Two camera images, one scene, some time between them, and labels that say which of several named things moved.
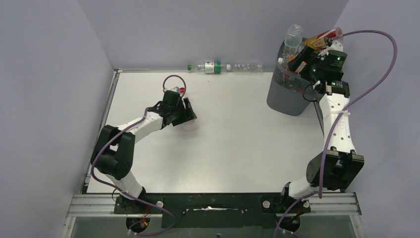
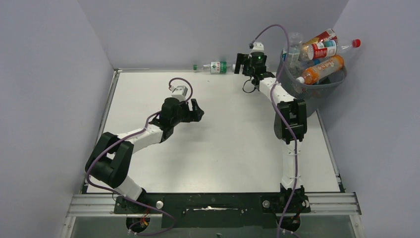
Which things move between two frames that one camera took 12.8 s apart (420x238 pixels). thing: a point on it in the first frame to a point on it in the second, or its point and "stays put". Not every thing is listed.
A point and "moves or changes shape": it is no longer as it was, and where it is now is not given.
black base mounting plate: [214, 210] stays put
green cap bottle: [210, 67] moves or changes shape
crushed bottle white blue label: [293, 45] moves or changes shape
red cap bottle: [189, 126] moves or changes shape
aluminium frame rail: [93, 205] stays put
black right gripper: [306, 55] to [240, 59]
